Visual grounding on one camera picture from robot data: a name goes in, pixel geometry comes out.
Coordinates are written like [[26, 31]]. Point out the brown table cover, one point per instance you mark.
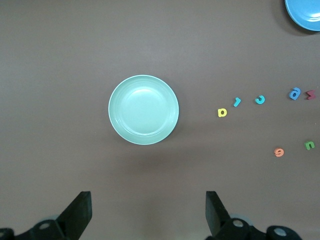
[[50, 75]]

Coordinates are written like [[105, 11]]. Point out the yellow foam letter o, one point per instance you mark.
[[219, 113]]

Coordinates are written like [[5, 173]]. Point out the light green round plate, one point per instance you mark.
[[143, 110]]

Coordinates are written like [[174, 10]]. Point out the blue foam letter a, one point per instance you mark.
[[292, 95]]

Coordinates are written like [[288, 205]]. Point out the teal foam letter c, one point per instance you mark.
[[256, 100]]

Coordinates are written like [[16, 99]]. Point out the green foam letter u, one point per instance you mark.
[[306, 146]]

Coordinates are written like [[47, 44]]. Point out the dark red foam letter m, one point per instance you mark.
[[310, 96]]

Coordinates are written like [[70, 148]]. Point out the teal foam letter r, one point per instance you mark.
[[236, 103]]

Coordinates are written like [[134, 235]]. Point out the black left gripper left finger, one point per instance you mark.
[[75, 215]]

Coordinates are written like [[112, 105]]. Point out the blue round plate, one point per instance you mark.
[[305, 12]]

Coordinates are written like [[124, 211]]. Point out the orange foam number six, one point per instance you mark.
[[276, 152]]

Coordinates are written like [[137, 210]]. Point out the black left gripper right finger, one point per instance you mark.
[[217, 217]]

